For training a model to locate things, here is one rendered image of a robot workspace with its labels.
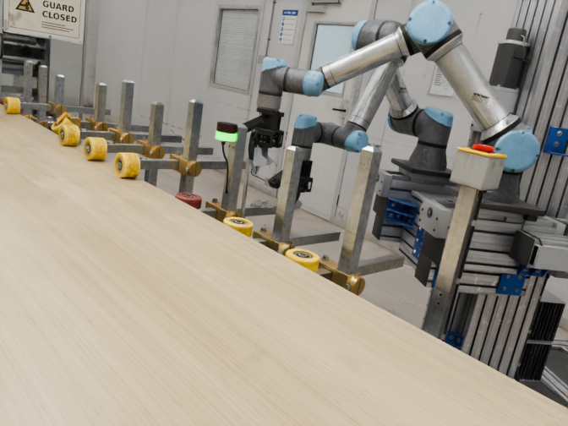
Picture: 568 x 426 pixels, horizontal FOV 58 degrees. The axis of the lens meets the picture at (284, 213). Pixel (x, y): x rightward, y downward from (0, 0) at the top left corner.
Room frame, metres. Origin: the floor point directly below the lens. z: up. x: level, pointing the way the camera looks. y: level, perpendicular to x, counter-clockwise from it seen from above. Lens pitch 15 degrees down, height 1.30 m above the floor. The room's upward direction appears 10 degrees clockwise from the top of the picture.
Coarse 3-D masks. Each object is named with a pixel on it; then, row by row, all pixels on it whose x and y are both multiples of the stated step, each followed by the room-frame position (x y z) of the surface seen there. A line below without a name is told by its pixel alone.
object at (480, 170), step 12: (456, 156) 1.01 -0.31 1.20; (468, 156) 0.99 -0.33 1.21; (480, 156) 0.97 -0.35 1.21; (492, 156) 0.96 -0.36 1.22; (504, 156) 1.00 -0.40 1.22; (456, 168) 1.00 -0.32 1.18; (468, 168) 0.98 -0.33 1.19; (480, 168) 0.97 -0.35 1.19; (492, 168) 0.97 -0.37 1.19; (456, 180) 1.00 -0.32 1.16; (468, 180) 0.98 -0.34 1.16; (480, 180) 0.96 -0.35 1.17; (492, 180) 0.98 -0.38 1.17
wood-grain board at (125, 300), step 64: (0, 128) 2.07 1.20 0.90; (0, 192) 1.24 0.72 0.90; (64, 192) 1.33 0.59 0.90; (128, 192) 1.44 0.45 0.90; (0, 256) 0.86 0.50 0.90; (64, 256) 0.91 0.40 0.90; (128, 256) 0.96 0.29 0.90; (192, 256) 1.02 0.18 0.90; (256, 256) 1.09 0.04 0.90; (0, 320) 0.65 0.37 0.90; (64, 320) 0.68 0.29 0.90; (128, 320) 0.71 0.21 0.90; (192, 320) 0.74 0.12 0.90; (256, 320) 0.78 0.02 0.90; (320, 320) 0.82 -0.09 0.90; (384, 320) 0.86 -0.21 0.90; (0, 384) 0.52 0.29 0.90; (64, 384) 0.54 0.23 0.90; (128, 384) 0.56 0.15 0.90; (192, 384) 0.58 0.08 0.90; (256, 384) 0.60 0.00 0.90; (320, 384) 0.63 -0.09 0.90; (384, 384) 0.65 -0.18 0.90; (448, 384) 0.68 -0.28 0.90; (512, 384) 0.71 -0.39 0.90
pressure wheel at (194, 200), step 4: (176, 196) 1.47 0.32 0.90; (180, 196) 1.47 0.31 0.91; (184, 196) 1.49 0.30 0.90; (188, 196) 1.48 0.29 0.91; (192, 196) 1.50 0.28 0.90; (196, 196) 1.50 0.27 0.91; (200, 196) 1.51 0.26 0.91; (184, 200) 1.45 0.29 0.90; (188, 200) 1.45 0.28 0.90; (192, 200) 1.46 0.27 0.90; (196, 200) 1.46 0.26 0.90; (200, 200) 1.48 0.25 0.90; (188, 204) 1.45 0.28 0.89; (192, 204) 1.46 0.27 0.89; (196, 204) 1.47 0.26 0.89; (200, 204) 1.49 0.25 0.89; (196, 208) 1.47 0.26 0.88
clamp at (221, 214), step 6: (210, 204) 1.58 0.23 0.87; (216, 204) 1.58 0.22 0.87; (216, 210) 1.55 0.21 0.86; (222, 210) 1.53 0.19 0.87; (228, 210) 1.53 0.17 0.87; (234, 210) 1.54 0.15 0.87; (216, 216) 1.55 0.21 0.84; (222, 216) 1.53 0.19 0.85; (228, 216) 1.51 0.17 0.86; (234, 216) 1.51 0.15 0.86; (240, 216) 1.53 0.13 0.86; (222, 222) 1.52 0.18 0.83
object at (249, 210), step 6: (270, 204) 1.74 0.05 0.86; (276, 204) 1.76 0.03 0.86; (204, 210) 1.52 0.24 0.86; (210, 210) 1.53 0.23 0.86; (240, 210) 1.62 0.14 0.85; (246, 210) 1.63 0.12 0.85; (252, 210) 1.65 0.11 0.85; (258, 210) 1.67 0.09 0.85; (264, 210) 1.69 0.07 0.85; (270, 210) 1.71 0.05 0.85; (210, 216) 1.54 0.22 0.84
